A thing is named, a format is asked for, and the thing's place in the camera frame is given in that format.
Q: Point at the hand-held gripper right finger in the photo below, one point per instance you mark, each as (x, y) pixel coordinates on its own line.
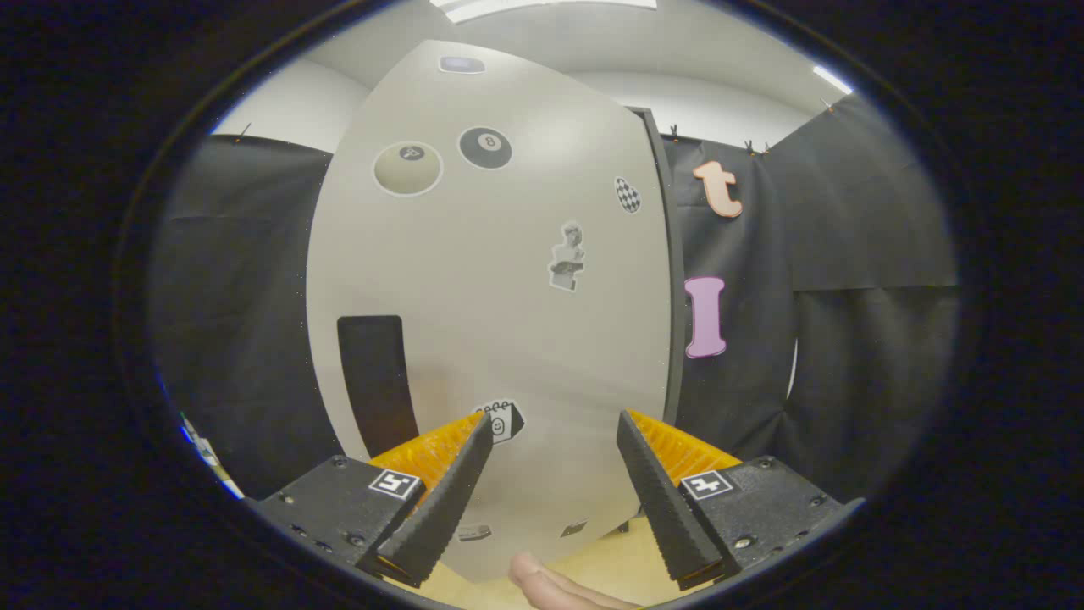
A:
(660, 508)

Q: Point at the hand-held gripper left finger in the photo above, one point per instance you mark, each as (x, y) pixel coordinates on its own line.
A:
(453, 504)

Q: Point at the grey shoe cabinet door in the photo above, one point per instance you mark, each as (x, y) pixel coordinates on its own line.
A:
(508, 339)

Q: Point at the grey shoe cabinet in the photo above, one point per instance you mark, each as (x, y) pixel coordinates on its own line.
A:
(677, 322)

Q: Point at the white cluttered side table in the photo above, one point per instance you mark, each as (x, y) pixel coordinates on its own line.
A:
(212, 457)

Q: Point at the black backdrop cloth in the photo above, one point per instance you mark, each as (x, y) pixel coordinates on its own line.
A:
(847, 212)

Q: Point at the long ceiling light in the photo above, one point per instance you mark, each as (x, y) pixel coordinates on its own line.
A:
(542, 7)

